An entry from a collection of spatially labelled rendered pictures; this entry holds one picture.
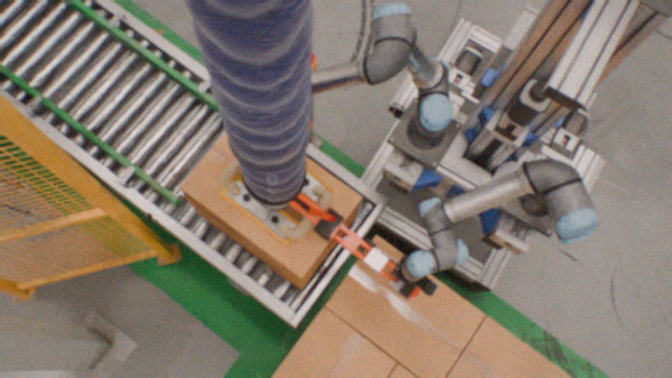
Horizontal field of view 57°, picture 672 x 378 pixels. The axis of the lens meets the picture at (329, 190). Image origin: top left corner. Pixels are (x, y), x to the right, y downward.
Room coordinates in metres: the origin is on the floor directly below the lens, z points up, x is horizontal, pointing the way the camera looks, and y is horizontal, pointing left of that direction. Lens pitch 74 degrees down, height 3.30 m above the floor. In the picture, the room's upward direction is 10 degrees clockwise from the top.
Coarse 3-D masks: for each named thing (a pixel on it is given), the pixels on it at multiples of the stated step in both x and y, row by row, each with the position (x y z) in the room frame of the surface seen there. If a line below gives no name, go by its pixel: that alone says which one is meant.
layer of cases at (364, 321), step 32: (352, 288) 0.35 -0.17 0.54; (384, 288) 0.37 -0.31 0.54; (448, 288) 0.42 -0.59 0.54; (320, 320) 0.19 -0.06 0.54; (352, 320) 0.21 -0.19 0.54; (384, 320) 0.24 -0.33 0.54; (416, 320) 0.26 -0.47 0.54; (448, 320) 0.28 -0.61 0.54; (480, 320) 0.31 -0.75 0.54; (320, 352) 0.06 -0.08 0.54; (352, 352) 0.08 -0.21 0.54; (384, 352) 0.10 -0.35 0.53; (416, 352) 0.13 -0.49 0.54; (448, 352) 0.15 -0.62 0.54; (480, 352) 0.17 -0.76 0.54; (512, 352) 0.20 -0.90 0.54
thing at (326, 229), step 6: (330, 210) 0.55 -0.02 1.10; (336, 216) 0.53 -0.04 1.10; (318, 222) 0.49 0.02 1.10; (324, 222) 0.50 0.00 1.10; (330, 222) 0.50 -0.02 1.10; (336, 222) 0.51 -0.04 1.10; (342, 222) 0.51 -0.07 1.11; (318, 228) 0.47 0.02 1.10; (324, 228) 0.48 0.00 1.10; (330, 228) 0.48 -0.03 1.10; (336, 228) 0.48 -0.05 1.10; (324, 234) 0.45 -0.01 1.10; (330, 234) 0.46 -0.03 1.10; (330, 240) 0.44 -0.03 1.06
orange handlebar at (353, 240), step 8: (304, 200) 0.57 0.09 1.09; (296, 208) 0.53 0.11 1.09; (304, 208) 0.54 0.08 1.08; (320, 208) 0.55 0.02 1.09; (304, 216) 0.51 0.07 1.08; (312, 216) 0.51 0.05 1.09; (344, 232) 0.48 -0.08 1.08; (352, 232) 0.48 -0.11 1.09; (336, 240) 0.44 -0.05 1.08; (344, 240) 0.45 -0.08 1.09; (352, 240) 0.45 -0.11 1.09; (360, 240) 0.46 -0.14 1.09; (352, 248) 0.42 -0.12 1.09; (368, 248) 0.43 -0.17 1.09; (360, 256) 0.40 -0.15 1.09; (392, 264) 0.39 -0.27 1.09; (384, 272) 0.36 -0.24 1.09; (392, 280) 0.33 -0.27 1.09; (416, 296) 0.29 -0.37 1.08
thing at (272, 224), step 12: (240, 180) 0.64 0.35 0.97; (228, 192) 0.58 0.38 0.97; (240, 192) 0.59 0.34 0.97; (240, 204) 0.54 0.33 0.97; (252, 216) 0.50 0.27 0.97; (276, 216) 0.51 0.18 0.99; (288, 216) 0.53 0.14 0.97; (264, 228) 0.46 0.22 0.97; (276, 228) 0.47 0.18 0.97; (288, 240) 0.43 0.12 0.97
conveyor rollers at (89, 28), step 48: (0, 0) 1.45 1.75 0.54; (48, 0) 1.49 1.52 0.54; (0, 48) 1.20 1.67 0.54; (48, 48) 1.24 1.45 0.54; (96, 48) 1.28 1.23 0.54; (48, 96) 1.00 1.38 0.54; (96, 96) 1.04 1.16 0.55; (144, 96) 1.08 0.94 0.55; (192, 96) 1.12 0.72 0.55; (144, 144) 0.84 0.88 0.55; (192, 144) 0.89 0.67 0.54; (288, 288) 0.30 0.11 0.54
